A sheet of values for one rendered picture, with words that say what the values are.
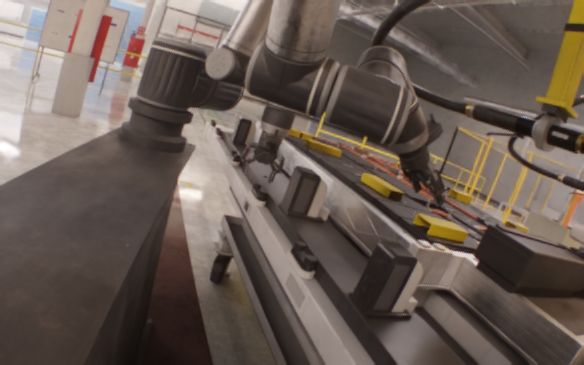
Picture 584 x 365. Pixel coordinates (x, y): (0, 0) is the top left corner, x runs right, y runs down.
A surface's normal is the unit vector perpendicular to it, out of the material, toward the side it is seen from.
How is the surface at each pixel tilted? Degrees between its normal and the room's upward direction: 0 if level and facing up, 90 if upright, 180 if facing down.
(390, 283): 90
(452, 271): 90
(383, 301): 90
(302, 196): 90
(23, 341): 0
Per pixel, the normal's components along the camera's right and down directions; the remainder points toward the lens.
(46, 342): 0.33, -0.91
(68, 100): 0.29, 0.33
